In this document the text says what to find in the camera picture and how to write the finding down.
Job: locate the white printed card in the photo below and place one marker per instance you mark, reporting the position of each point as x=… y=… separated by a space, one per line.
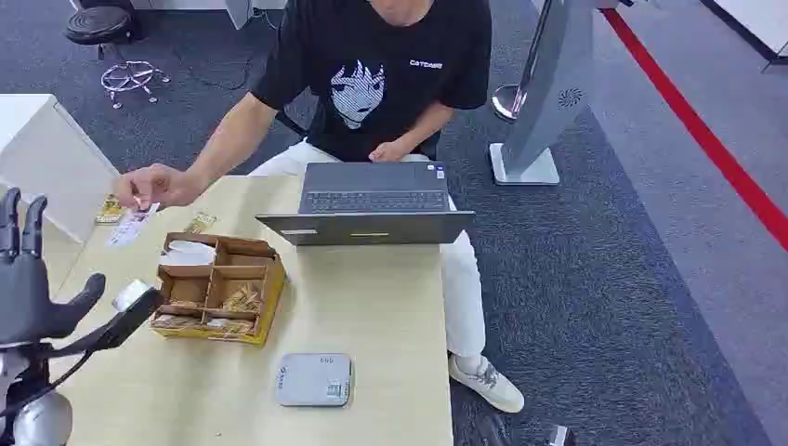
x=130 y=226

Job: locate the person's left hand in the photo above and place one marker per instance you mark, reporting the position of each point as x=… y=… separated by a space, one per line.
x=389 y=151

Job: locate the chrome stanchion base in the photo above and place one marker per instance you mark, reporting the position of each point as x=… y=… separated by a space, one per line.
x=508 y=101

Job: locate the chrome chair base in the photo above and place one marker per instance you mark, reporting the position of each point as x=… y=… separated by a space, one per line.
x=132 y=79

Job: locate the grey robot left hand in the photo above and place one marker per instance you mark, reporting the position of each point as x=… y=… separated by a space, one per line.
x=24 y=295

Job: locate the wooden card box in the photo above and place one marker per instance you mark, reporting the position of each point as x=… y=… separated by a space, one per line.
x=212 y=311

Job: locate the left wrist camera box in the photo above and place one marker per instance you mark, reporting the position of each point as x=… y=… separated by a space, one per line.
x=130 y=295

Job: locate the grey display stand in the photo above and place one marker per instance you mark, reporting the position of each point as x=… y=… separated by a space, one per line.
x=542 y=92

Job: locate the white furniture leg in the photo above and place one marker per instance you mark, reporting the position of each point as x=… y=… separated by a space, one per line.
x=243 y=12

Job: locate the person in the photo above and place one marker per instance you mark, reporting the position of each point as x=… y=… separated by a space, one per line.
x=375 y=80

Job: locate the red floor tape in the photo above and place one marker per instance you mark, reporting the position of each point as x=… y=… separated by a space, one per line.
x=702 y=132

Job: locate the gold card stack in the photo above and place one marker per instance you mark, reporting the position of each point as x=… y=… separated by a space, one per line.
x=177 y=321
x=229 y=327
x=243 y=299

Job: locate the white card in box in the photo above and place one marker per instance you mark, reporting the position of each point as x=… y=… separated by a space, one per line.
x=189 y=253

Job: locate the person's right hand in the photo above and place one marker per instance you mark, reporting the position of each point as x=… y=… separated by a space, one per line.
x=161 y=184

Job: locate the dark grey laptop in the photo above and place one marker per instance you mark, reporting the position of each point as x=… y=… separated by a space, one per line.
x=369 y=209

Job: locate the white side table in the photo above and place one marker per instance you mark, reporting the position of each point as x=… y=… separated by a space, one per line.
x=49 y=160

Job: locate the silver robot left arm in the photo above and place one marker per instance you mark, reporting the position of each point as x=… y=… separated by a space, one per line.
x=40 y=425

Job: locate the grey square card reader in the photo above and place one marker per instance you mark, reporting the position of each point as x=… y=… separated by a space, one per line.
x=313 y=380

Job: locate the white wall cabinet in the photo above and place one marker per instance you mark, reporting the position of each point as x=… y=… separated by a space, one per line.
x=754 y=24

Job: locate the person's pale shoe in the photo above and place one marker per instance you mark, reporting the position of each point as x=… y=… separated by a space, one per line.
x=486 y=383

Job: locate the black round stool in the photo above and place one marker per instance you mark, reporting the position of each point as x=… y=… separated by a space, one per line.
x=98 y=24

